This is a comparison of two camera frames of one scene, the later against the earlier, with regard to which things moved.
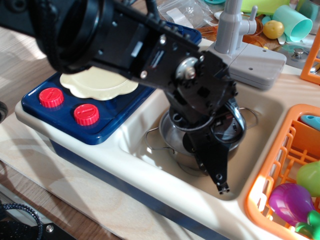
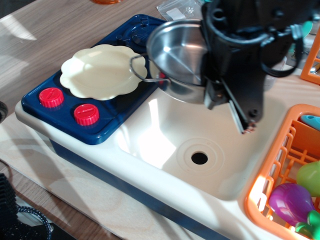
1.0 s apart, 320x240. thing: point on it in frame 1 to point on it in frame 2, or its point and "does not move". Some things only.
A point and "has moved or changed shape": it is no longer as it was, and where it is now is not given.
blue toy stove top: x=52 y=105 does not move
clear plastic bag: x=191 y=12 does not move
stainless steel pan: x=170 y=135 has moved or changed shape
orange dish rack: x=293 y=148 does not move
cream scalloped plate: x=97 y=83 does not move
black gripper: x=209 y=137 to x=246 y=40
